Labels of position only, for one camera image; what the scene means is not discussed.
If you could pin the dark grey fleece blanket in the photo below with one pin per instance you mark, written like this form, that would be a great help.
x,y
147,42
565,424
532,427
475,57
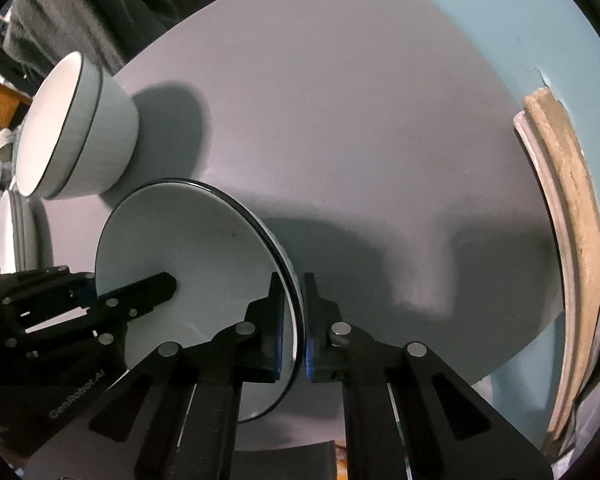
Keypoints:
x,y
39,35

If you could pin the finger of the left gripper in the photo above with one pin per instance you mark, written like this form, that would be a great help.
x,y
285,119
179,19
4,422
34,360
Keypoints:
x,y
129,303

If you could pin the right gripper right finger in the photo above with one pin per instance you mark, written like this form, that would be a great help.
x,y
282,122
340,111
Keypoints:
x,y
338,351

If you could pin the white bowl top corner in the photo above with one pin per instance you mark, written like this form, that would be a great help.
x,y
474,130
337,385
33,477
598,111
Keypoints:
x,y
222,257

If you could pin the white plate black rim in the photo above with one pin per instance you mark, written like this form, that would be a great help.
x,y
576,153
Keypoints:
x,y
18,236

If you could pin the large white bowl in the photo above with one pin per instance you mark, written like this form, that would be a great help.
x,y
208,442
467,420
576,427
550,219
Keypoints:
x,y
79,134

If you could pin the beige wooden frame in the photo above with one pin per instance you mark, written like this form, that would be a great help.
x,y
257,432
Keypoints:
x,y
547,134

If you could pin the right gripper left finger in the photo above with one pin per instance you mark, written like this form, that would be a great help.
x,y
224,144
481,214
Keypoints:
x,y
199,410

